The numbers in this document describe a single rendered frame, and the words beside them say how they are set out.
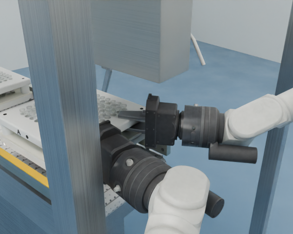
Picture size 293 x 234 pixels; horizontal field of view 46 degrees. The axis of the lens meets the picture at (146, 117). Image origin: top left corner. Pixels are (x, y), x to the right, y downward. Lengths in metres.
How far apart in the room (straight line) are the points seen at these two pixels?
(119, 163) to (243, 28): 4.24
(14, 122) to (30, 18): 0.38
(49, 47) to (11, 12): 3.72
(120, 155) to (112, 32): 0.28
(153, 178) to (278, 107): 0.31
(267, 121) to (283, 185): 1.62
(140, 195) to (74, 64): 0.23
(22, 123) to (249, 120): 0.46
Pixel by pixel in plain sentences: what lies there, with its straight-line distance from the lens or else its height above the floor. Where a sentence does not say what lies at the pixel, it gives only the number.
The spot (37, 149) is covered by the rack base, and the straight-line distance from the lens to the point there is 0.75.
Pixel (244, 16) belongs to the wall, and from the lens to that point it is 4.69.
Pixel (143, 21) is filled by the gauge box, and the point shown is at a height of 1.21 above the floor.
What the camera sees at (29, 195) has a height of 0.86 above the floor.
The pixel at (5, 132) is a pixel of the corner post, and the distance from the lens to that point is 0.82.
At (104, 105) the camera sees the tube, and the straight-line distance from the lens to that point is 0.78.
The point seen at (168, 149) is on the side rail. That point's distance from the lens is 0.82.
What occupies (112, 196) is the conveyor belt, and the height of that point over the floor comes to 0.88.
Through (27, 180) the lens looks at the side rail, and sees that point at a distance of 0.77.
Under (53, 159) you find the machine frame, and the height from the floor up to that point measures 1.07.
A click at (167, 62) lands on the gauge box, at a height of 1.13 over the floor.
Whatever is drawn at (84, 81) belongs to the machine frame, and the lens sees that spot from 0.44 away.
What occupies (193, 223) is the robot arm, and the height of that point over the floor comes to 1.04.
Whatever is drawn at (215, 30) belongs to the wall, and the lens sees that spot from 5.01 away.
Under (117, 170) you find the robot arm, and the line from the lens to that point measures 0.56.
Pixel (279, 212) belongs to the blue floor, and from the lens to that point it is 2.11.
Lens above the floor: 1.35
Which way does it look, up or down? 28 degrees down
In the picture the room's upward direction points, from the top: straight up
